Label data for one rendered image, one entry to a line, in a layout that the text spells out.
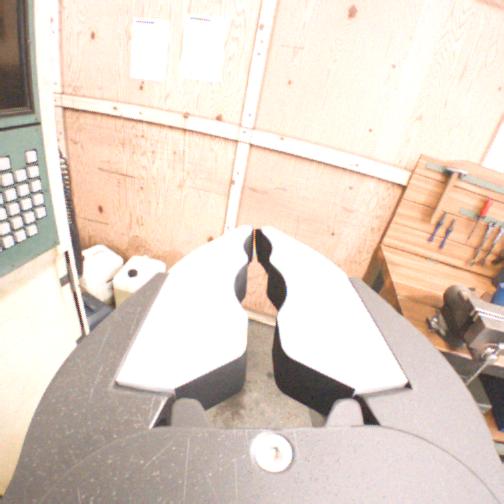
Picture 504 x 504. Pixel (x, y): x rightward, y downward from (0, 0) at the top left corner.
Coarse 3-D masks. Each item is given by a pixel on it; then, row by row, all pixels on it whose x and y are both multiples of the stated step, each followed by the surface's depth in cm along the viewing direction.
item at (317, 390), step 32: (288, 256) 10; (320, 256) 10; (288, 288) 8; (320, 288) 8; (352, 288) 9; (288, 320) 7; (320, 320) 7; (352, 320) 7; (288, 352) 6; (320, 352) 6; (352, 352) 6; (384, 352) 6; (288, 384) 7; (320, 384) 6; (352, 384) 6; (384, 384) 6; (320, 416) 7
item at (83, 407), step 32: (160, 288) 8; (128, 320) 7; (96, 352) 6; (128, 352) 6; (64, 384) 5; (96, 384) 5; (64, 416) 5; (96, 416) 5; (128, 416) 5; (160, 416) 5; (32, 448) 4; (64, 448) 4; (32, 480) 4
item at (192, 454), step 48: (144, 432) 4; (192, 432) 4; (240, 432) 4; (288, 432) 4; (336, 432) 5; (384, 432) 4; (96, 480) 4; (144, 480) 4; (192, 480) 4; (240, 480) 4; (288, 480) 4; (336, 480) 4; (384, 480) 4; (432, 480) 4; (480, 480) 4
